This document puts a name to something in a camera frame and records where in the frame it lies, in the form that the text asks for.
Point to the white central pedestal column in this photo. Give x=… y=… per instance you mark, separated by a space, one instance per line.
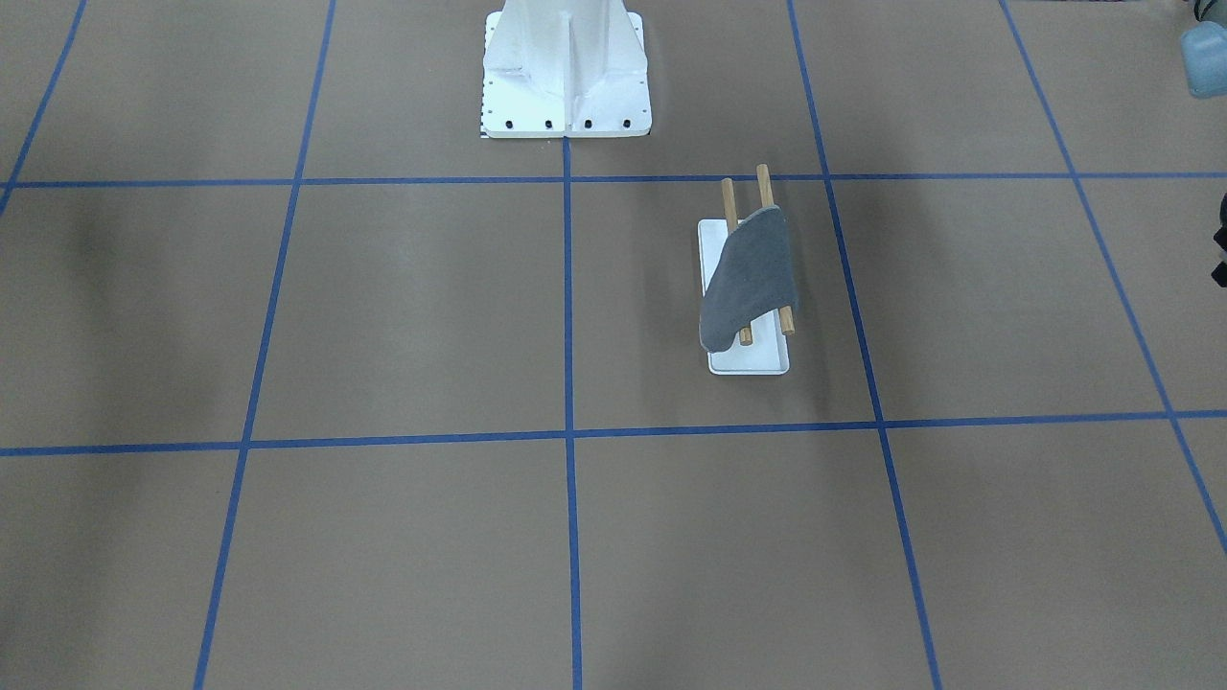
x=564 y=69

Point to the grey blue microfibre towel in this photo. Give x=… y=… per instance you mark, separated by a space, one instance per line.
x=755 y=274

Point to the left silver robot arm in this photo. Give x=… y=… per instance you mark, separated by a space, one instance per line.
x=1203 y=49

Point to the upper wooden rack dowel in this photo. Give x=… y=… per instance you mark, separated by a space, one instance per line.
x=765 y=191

